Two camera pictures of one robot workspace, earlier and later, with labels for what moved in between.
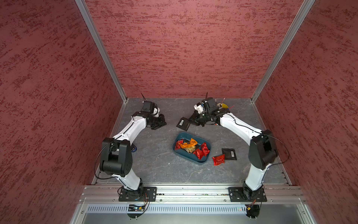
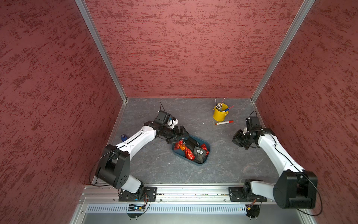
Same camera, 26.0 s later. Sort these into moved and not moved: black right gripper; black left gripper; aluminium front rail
Moved: black left gripper; black right gripper
Not moved: aluminium front rail
